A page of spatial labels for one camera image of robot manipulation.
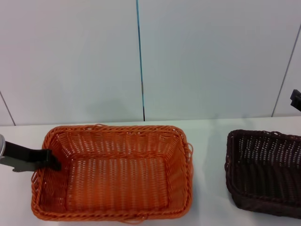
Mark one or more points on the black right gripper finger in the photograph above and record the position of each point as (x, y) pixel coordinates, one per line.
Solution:
(296, 106)
(297, 94)

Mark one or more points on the dark brown woven plastic basket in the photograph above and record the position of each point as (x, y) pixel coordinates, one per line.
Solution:
(265, 179)

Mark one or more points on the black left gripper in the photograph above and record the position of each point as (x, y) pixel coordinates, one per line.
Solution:
(20, 151)

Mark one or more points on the orange woven plastic basket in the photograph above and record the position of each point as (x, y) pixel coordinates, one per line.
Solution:
(117, 179)

